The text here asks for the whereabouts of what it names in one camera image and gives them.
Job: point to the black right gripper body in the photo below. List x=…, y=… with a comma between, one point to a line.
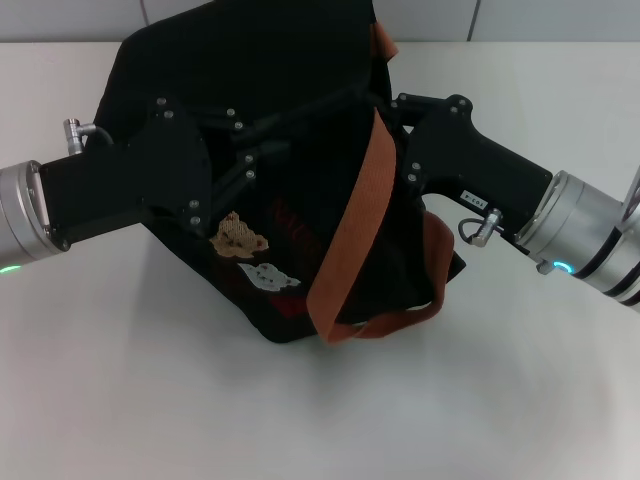
x=465, y=155

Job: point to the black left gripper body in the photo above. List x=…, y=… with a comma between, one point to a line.
x=135, y=185

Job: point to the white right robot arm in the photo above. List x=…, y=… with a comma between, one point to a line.
x=575, y=225

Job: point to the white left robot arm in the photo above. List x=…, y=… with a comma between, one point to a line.
x=20, y=215

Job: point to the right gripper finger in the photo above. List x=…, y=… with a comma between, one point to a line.
x=420, y=105

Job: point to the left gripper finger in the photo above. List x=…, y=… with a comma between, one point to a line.
x=225, y=120
x=240, y=177

